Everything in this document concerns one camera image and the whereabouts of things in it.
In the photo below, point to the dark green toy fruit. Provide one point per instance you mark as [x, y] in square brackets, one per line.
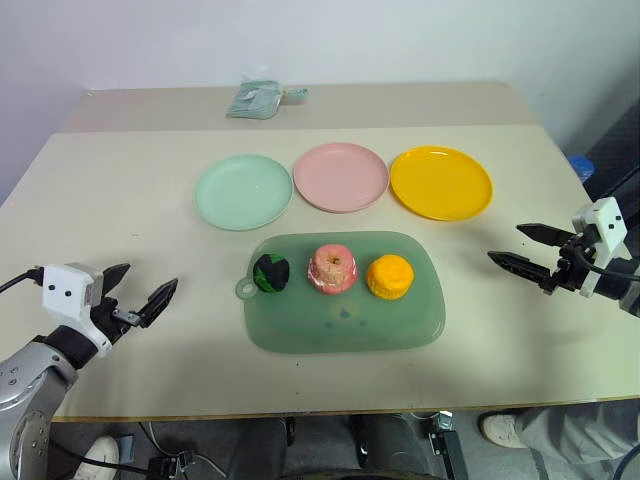
[271, 272]

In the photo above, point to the black metal table bracket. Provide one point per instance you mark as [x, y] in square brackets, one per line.
[447, 445]

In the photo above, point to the grey trouser leg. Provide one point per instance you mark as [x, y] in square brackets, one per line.
[580, 435]

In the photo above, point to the green knitted pouch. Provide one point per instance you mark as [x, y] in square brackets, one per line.
[252, 102]

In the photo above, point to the clear plastic wrapper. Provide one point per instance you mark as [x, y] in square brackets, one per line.
[256, 75]

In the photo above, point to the black carbon stand leg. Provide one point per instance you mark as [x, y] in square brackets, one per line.
[615, 150]

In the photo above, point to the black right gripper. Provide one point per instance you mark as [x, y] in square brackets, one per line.
[570, 272]

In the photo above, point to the pink plate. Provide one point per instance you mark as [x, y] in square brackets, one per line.
[341, 177]

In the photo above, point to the small black box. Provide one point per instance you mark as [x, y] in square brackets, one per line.
[167, 467]

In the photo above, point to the mint green plate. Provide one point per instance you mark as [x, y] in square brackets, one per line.
[243, 192]

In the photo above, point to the blue bottle cap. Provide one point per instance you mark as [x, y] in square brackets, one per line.
[581, 166]

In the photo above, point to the dark rounded shape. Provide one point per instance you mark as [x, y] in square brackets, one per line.
[390, 445]

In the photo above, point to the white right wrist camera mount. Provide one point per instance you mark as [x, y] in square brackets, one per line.
[612, 225]

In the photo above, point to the yellow plate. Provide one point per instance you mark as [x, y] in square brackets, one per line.
[441, 182]

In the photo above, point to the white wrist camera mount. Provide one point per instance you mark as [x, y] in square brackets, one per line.
[65, 292]
[612, 225]

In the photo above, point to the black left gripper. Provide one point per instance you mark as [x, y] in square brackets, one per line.
[111, 320]

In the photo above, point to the orange toy fruit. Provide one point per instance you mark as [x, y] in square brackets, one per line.
[390, 276]

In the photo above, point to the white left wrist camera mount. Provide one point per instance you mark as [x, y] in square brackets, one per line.
[65, 292]

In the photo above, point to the pink toy apple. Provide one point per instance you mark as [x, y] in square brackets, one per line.
[332, 270]

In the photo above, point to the white shoe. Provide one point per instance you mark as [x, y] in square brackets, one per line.
[97, 457]
[502, 430]

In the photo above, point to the translucent green cutting mat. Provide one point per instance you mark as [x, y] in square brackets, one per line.
[345, 320]

